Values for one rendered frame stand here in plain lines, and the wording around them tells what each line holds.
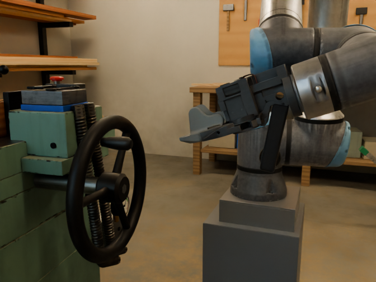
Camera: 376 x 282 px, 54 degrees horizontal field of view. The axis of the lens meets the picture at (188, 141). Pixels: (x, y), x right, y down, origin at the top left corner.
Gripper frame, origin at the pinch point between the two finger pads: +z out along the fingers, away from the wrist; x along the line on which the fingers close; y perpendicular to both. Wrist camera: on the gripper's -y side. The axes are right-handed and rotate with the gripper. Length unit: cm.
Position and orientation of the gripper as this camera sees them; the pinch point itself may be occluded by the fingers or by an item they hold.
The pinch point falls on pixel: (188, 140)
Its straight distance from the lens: 65.7
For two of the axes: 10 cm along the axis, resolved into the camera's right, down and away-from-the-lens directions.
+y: -3.3, -9.4, -1.0
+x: -3.0, 2.1, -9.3
